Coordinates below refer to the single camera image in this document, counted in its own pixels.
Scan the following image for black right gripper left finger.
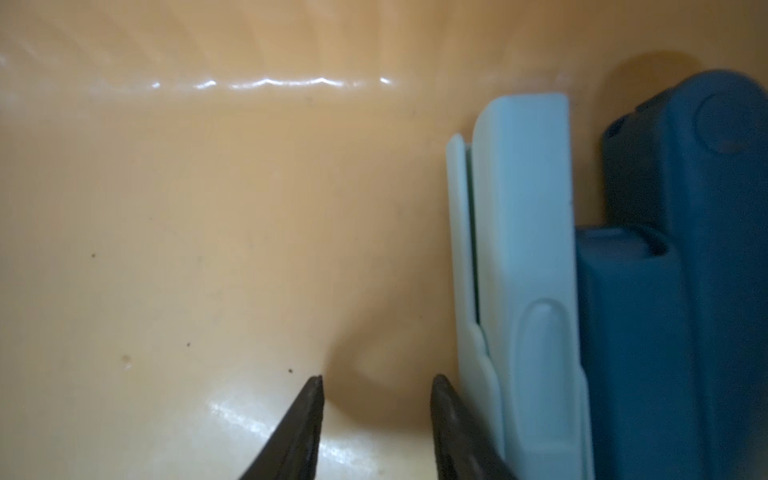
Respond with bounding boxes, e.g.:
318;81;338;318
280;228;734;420
241;376;324;480

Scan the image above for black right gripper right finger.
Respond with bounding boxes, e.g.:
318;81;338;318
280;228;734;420
430;374;516;480

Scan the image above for mint green pruning pliers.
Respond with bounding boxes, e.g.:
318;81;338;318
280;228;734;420
446;93;594;479

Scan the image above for dark teal pruning pliers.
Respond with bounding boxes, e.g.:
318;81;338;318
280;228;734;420
601;70;767;479

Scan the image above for yellow plastic storage box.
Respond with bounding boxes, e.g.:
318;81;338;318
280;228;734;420
1;1;767;479

